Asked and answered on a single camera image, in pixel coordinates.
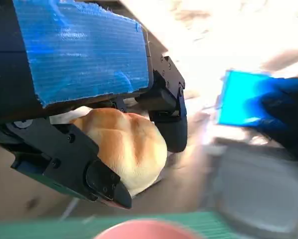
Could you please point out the round toy bread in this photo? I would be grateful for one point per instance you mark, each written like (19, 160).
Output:
(129, 139)

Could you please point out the green cutting mat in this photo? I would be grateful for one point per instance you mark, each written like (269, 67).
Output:
(39, 227)

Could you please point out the blue monitor screen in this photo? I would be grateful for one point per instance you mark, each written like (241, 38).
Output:
(236, 99)

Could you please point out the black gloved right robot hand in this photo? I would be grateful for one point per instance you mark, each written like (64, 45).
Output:
(288, 112)

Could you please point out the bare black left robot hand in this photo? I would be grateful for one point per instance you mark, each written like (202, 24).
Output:
(84, 57)

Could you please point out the pink bowl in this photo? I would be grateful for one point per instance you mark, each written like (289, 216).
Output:
(144, 231)

